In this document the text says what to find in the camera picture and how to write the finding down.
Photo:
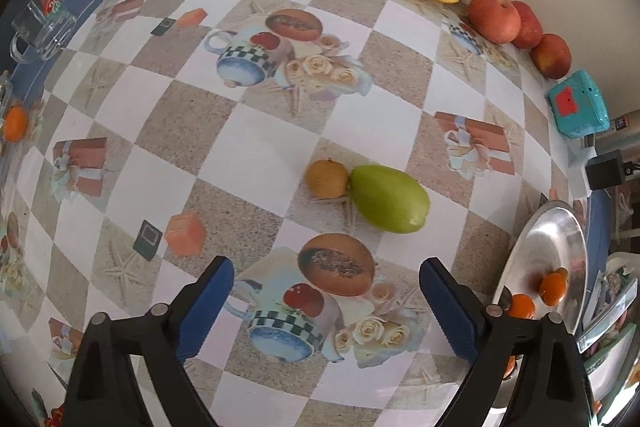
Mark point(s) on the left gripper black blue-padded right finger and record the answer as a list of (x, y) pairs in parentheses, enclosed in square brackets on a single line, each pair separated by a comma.
[(552, 388)]

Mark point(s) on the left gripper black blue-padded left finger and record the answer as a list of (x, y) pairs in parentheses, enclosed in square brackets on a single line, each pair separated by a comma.
[(103, 388)]

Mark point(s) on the small orange tangerine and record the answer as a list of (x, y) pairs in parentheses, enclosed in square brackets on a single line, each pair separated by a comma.
[(552, 289)]

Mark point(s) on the green mango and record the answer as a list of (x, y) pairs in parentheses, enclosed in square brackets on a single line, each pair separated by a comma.
[(389, 199)]

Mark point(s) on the large orange tangerine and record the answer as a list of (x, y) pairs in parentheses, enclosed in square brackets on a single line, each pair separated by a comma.
[(522, 307)]

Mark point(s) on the small brown kiwi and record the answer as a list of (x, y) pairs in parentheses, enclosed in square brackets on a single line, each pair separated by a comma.
[(563, 272)]

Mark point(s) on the silver metal tray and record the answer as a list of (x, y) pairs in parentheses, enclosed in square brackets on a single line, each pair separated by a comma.
[(551, 239)]

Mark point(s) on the black small device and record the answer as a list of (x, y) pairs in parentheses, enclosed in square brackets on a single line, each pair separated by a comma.
[(604, 171)]

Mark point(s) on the teal box with red label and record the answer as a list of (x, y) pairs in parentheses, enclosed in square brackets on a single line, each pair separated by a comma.
[(578, 106)]

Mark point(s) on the tangerine by plastic container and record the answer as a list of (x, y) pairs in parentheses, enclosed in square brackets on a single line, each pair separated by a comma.
[(15, 124)]

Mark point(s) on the clear plastic container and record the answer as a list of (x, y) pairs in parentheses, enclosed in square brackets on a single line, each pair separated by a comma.
[(6, 101)]

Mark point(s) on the right red apple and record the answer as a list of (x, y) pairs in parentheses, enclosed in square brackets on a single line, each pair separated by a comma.
[(552, 56)]

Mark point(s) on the middle red apple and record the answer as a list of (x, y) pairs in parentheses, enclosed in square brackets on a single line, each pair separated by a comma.
[(530, 33)]

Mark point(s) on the glass mug with logo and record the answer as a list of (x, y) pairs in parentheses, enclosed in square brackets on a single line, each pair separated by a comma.
[(41, 29)]

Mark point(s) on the large red apple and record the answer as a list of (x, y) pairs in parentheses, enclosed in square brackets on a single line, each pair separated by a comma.
[(496, 20)]

